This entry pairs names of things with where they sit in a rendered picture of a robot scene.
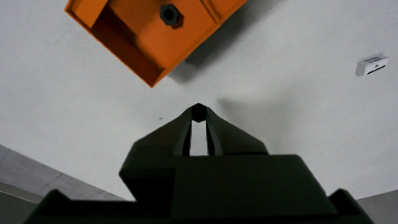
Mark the orange rack of bins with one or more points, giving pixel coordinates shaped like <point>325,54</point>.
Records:
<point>135,34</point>

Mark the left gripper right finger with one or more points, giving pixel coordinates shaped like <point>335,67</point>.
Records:
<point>229,139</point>

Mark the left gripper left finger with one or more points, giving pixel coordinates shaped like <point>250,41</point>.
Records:
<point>167,139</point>

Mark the black hex nut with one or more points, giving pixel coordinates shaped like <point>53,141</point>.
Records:
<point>169,14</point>
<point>198,112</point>

